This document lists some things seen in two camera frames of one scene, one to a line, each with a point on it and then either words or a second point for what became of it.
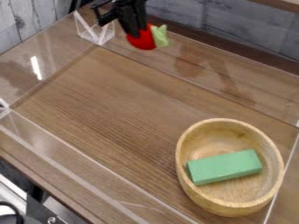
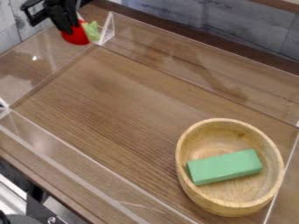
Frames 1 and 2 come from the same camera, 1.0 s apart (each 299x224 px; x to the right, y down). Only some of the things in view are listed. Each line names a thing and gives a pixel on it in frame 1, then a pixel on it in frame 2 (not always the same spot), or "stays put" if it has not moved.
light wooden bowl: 229,167 stays put
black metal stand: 24,202 stays put
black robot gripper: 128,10 to 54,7
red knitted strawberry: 152,37 to 84,33
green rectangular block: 225,166 stays put
